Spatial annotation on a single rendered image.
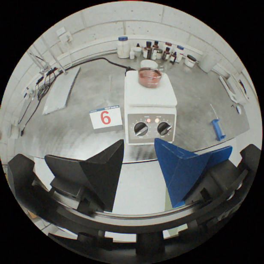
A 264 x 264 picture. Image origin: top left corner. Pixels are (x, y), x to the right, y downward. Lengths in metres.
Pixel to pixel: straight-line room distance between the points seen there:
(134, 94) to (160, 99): 0.06
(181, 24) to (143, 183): 0.87
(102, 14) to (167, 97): 0.61
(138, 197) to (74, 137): 0.28
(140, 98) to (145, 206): 0.31
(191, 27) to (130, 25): 0.41
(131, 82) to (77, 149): 0.25
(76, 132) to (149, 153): 0.25
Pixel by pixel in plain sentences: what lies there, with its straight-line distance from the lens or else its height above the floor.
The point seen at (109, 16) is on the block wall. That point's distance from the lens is 0.65.
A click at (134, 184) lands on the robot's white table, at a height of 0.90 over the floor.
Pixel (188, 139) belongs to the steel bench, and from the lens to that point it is 0.31.
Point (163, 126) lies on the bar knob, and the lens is 0.21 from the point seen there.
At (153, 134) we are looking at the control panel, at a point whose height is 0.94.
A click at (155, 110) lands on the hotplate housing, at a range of 0.20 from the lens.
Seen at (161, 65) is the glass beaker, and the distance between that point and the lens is 0.17.
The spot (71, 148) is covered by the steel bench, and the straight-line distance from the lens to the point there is 0.32.
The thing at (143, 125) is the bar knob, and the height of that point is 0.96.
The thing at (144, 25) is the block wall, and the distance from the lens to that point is 0.66.
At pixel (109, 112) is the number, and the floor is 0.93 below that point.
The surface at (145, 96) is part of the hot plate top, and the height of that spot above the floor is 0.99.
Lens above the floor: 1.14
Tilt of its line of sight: 77 degrees down
